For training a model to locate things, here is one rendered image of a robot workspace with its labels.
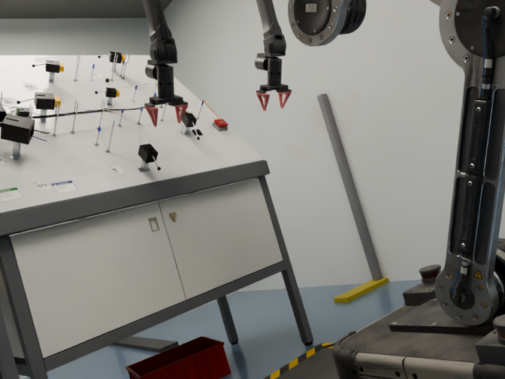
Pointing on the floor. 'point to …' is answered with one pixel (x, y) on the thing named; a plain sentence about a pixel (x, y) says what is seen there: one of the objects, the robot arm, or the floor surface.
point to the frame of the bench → (8, 268)
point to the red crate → (185, 362)
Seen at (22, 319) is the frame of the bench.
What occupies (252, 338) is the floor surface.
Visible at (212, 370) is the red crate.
